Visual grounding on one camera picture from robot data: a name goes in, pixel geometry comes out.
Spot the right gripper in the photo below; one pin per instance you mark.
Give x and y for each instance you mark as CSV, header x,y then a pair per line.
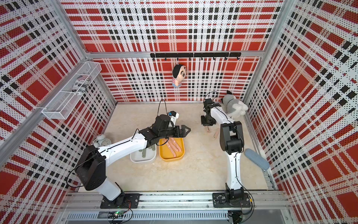
x,y
204,123

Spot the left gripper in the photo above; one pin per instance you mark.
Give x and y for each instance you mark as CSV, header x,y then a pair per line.
x,y
182,135

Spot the pink fruit knife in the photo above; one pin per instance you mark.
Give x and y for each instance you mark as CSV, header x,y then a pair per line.
x,y
173,144
177,145
171,148

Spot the yellow plastic storage box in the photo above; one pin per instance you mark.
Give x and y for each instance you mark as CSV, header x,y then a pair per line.
x,y
166,154

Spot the white plastic storage box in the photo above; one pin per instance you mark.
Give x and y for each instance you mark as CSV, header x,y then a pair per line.
x,y
136,157

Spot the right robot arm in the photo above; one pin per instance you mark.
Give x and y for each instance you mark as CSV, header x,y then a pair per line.
x,y
232,143

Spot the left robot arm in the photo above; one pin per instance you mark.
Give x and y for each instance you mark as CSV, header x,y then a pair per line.
x,y
91,167

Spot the beige folding knife large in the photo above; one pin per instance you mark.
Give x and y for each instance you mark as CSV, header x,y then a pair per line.
x,y
216,134

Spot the grey white plush toy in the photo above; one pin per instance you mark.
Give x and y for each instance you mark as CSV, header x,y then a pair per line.
x,y
235,108

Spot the cartoon boy doll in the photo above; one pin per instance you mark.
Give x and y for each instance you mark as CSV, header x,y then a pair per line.
x,y
178,75

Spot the blue oval pad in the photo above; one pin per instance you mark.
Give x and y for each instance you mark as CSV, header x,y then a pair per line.
x,y
257,159

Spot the white alarm clock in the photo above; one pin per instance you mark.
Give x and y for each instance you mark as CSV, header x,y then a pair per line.
x,y
101,141

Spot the green circuit board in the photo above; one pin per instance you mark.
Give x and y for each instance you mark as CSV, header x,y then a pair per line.
x,y
115,214

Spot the striped can in basket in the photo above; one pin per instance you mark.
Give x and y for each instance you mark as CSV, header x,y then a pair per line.
x,y
80,85

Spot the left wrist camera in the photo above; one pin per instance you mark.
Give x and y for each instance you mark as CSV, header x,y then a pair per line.
x,y
173,116

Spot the black hook rail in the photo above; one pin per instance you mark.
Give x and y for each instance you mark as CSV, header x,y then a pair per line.
x,y
196,55

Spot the clear wire wall basket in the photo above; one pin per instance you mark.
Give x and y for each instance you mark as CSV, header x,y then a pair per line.
x,y
64,101

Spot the metal base rail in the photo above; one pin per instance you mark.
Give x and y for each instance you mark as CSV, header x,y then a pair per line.
x,y
269,207

